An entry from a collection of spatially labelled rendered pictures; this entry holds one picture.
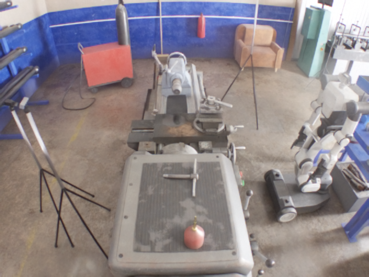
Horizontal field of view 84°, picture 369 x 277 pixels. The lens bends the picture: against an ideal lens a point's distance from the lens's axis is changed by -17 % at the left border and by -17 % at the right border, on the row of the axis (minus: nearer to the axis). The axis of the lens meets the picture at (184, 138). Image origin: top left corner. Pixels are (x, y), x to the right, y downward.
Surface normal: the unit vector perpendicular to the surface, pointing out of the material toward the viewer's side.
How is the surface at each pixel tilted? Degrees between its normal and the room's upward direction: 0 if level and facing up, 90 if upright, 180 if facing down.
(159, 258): 0
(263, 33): 84
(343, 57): 90
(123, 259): 0
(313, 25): 90
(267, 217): 0
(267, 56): 90
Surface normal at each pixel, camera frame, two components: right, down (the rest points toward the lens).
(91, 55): 0.37, 0.59
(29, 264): 0.00, -0.77
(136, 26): 0.03, 0.64
